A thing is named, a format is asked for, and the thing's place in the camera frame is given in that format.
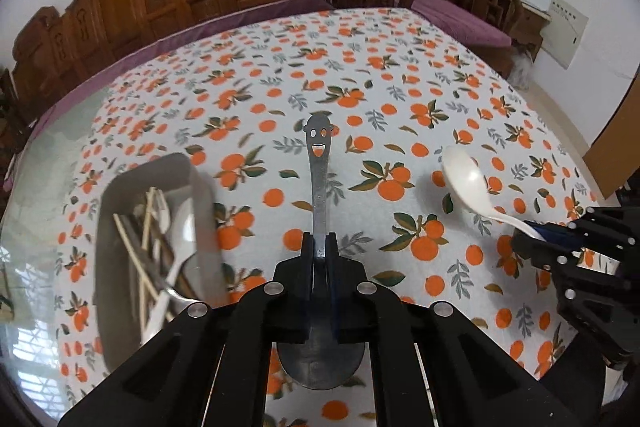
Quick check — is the brown board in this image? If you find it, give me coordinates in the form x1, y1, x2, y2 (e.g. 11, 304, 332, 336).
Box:
590, 77, 640, 200

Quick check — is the white electrical panel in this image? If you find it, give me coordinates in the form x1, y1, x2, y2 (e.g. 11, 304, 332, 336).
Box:
540, 0, 591, 70

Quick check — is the smiley handle metal spoon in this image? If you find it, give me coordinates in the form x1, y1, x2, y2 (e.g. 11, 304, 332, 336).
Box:
277, 111, 366, 390

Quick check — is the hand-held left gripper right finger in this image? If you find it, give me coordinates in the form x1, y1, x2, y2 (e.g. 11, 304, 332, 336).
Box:
325, 232, 598, 427

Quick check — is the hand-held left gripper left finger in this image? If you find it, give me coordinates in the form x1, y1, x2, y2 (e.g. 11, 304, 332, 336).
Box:
57, 232, 321, 427

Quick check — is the orange print tablecloth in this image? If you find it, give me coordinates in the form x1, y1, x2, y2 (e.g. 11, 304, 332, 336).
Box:
52, 7, 601, 427

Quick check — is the short purple seat cushion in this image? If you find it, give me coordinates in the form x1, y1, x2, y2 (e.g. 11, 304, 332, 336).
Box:
411, 0, 512, 48

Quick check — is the metal fork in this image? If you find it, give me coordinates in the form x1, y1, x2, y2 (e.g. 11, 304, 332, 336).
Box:
157, 277, 198, 308

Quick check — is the white plastic fork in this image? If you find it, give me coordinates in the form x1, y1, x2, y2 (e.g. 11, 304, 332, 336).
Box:
155, 194, 173, 253

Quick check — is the metal tray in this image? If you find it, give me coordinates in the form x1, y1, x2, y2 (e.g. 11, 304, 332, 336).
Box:
92, 152, 228, 375

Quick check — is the white plastic spoon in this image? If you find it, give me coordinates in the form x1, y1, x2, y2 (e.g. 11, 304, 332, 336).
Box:
441, 145, 546, 240
142, 199, 197, 343

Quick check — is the wooden side table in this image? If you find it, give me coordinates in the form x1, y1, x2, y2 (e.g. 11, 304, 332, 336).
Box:
450, 0, 546, 62

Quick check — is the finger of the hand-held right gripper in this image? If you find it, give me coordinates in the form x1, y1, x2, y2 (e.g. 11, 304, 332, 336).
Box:
510, 229, 640, 368
525, 206, 640, 260

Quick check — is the white plastic bag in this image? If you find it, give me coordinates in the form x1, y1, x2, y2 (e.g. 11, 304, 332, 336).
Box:
510, 47, 536, 90

